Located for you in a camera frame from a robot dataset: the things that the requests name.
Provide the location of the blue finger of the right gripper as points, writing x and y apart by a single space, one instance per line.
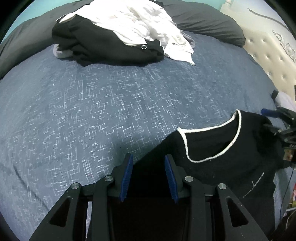
269 113

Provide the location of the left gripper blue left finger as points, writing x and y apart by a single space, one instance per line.
125 176

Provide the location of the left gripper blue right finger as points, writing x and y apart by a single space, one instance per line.
171 179

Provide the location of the black sweater with white trim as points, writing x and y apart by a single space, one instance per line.
242 153

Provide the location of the black and white clothes pile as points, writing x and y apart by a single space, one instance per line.
136 23

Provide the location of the person's right hand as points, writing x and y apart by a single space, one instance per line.
289 155

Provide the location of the cream tufted headboard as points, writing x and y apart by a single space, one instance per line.
268 40

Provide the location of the floor clutter beside bed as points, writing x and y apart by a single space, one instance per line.
289 212

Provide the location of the dark grey long bolster pillow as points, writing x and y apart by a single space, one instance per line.
34 35

